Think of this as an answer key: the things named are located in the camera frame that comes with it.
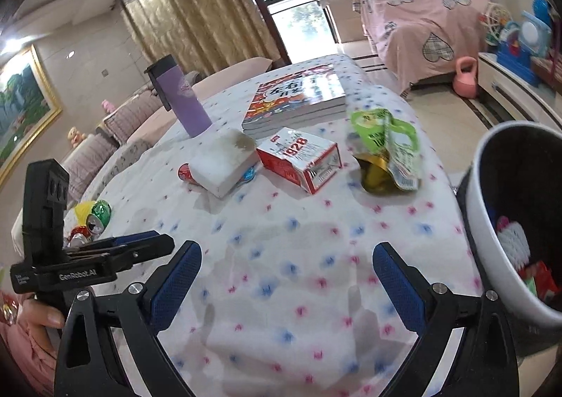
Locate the pink striped cushion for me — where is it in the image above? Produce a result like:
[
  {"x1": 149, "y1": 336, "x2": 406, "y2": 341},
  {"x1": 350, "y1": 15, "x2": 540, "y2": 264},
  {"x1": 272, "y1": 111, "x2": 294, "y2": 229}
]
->
[
  {"x1": 61, "y1": 134, "x2": 119, "y2": 200},
  {"x1": 103, "y1": 92, "x2": 176, "y2": 143}
]

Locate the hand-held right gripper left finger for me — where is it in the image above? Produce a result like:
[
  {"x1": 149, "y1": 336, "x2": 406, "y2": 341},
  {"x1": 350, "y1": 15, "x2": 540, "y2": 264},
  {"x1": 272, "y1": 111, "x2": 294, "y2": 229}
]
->
[{"x1": 56, "y1": 240, "x2": 203, "y2": 397}]

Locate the green crushed can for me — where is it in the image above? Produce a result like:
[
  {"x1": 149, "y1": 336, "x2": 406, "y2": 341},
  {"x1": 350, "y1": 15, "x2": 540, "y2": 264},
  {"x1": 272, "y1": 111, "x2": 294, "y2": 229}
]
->
[{"x1": 87, "y1": 200, "x2": 112, "y2": 233}]

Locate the purple thermos bottle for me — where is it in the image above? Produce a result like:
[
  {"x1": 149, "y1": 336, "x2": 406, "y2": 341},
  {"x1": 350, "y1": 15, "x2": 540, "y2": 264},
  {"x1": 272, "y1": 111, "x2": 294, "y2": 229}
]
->
[{"x1": 145, "y1": 55, "x2": 211, "y2": 137}]

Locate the blue red snack packet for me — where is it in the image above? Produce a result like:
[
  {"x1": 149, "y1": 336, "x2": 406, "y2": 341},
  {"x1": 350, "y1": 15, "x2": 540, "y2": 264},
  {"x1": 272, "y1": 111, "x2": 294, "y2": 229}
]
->
[{"x1": 177, "y1": 162, "x2": 259, "y2": 186}]

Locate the white foam net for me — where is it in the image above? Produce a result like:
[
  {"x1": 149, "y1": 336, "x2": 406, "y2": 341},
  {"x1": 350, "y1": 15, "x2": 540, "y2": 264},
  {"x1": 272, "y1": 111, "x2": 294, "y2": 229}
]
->
[
  {"x1": 496, "y1": 221, "x2": 532, "y2": 268},
  {"x1": 188, "y1": 129, "x2": 260, "y2": 199}
]

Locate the colourful wire bead toy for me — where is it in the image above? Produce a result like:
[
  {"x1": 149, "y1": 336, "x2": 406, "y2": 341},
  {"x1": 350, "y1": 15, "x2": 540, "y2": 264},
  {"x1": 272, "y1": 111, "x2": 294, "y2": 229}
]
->
[{"x1": 483, "y1": 2, "x2": 512, "y2": 46}]

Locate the red orange book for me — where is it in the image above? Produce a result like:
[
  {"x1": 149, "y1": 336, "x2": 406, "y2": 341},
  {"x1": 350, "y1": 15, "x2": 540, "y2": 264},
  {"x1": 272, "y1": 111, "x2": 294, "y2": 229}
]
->
[{"x1": 241, "y1": 64, "x2": 347, "y2": 138}]

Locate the red crushed can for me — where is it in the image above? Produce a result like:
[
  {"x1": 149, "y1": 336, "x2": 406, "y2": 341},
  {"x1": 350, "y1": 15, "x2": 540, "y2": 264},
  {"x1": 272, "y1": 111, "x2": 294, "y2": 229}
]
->
[{"x1": 65, "y1": 225, "x2": 93, "y2": 248}]

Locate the white round waste bin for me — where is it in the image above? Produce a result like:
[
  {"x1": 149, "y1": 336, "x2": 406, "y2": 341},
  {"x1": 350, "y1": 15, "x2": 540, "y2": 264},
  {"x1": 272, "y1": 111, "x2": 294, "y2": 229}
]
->
[{"x1": 457, "y1": 119, "x2": 562, "y2": 358}]

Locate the green gold snack packet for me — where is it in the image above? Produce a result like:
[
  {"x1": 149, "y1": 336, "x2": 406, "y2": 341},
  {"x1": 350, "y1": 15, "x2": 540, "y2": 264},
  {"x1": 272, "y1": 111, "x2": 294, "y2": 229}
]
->
[{"x1": 349, "y1": 108, "x2": 423, "y2": 195}]

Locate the red paper carton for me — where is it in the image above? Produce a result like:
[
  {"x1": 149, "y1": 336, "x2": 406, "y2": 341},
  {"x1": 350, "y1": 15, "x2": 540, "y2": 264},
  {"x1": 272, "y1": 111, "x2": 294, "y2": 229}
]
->
[{"x1": 256, "y1": 127, "x2": 342, "y2": 196}]

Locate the person's left hand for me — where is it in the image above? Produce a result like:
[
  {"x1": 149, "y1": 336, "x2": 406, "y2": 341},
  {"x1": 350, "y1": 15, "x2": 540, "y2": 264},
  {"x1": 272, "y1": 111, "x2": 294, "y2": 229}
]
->
[{"x1": 18, "y1": 298, "x2": 66, "y2": 330}]

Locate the golden patterned curtain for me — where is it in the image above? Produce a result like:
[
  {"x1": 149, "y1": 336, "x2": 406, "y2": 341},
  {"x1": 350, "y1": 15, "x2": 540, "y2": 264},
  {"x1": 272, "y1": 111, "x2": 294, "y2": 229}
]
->
[{"x1": 120, "y1": 0, "x2": 293, "y2": 73}]

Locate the orange red snack packet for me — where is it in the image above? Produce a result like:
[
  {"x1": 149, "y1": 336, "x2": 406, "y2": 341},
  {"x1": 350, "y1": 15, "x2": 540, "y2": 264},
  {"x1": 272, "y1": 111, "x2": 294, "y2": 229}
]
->
[{"x1": 524, "y1": 261, "x2": 560, "y2": 292}]

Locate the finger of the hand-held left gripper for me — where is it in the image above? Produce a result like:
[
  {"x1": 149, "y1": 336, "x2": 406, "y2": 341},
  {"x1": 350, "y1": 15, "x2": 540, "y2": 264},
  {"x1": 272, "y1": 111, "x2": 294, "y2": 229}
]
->
[
  {"x1": 94, "y1": 230, "x2": 159, "y2": 247},
  {"x1": 66, "y1": 235, "x2": 176, "y2": 268}
]

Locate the white dotted tablecloth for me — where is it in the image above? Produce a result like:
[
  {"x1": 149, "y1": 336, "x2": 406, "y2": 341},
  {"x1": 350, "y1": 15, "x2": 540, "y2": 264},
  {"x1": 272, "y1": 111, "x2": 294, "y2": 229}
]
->
[{"x1": 13, "y1": 53, "x2": 484, "y2": 397}]

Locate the pink kettlebell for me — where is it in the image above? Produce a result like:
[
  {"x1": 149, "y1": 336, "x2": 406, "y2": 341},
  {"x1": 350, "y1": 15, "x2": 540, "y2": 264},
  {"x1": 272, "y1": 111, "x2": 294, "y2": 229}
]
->
[{"x1": 452, "y1": 57, "x2": 479, "y2": 99}]

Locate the gold framed landscape painting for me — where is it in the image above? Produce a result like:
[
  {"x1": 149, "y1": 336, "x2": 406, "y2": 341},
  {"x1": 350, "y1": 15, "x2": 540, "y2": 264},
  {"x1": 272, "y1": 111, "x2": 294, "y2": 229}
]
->
[{"x1": 0, "y1": 44, "x2": 63, "y2": 187}]

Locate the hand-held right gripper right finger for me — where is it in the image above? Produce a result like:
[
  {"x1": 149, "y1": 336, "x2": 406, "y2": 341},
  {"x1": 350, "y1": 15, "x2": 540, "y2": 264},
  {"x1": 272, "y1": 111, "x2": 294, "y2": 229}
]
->
[{"x1": 372, "y1": 241, "x2": 523, "y2": 397}]

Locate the white wooden television cabinet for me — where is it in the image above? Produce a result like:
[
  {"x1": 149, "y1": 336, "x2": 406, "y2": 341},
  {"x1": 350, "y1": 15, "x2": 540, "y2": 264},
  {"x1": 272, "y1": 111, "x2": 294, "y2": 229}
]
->
[{"x1": 476, "y1": 50, "x2": 562, "y2": 134}]

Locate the pink heart print cover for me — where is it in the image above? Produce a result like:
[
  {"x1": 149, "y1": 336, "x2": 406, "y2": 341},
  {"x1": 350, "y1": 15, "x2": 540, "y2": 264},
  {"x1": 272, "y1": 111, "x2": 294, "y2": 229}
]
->
[{"x1": 353, "y1": 0, "x2": 492, "y2": 90}]

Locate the blue plastic toy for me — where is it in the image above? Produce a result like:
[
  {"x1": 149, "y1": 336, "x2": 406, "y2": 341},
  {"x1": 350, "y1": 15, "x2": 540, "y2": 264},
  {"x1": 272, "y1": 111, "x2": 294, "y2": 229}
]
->
[{"x1": 496, "y1": 11, "x2": 554, "y2": 88}]

